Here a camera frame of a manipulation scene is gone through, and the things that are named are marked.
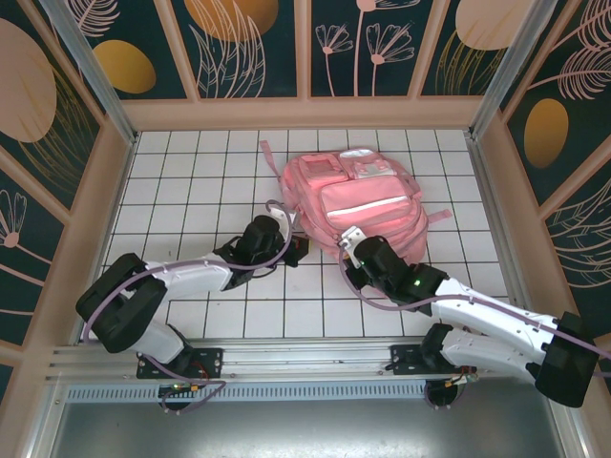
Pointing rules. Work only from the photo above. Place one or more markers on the pink backpack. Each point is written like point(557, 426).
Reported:
point(363, 200)

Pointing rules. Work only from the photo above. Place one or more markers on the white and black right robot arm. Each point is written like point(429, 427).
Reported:
point(491, 310)

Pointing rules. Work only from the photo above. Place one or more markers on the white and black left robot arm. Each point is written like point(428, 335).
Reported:
point(191, 276)

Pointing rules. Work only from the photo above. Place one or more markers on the grey metal sheet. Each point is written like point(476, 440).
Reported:
point(305, 429)

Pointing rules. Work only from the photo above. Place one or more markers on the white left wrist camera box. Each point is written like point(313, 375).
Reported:
point(286, 217)

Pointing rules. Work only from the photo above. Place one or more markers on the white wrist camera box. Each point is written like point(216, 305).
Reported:
point(286, 217)
point(352, 238)

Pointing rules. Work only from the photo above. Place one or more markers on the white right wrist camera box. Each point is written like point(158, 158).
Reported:
point(352, 238)

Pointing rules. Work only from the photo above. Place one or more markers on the aluminium rail frame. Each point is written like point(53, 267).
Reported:
point(305, 355)

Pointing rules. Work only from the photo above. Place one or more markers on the aluminium side rail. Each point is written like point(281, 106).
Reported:
point(481, 167)

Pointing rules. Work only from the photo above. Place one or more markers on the aluminium corner post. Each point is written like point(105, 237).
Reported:
point(508, 71)
point(94, 76)

